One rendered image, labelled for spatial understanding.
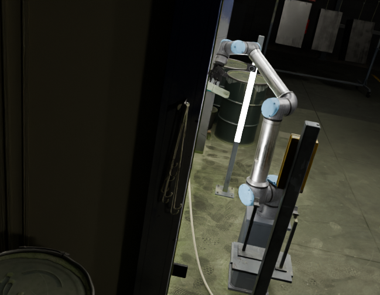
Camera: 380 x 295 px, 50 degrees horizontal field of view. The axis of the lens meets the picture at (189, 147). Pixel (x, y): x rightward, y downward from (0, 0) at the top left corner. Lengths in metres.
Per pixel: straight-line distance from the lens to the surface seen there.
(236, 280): 3.19
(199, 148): 5.04
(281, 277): 2.24
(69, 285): 1.88
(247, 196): 2.72
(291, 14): 9.48
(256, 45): 2.95
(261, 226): 2.90
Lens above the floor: 2.18
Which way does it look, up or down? 25 degrees down
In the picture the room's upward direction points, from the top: 11 degrees clockwise
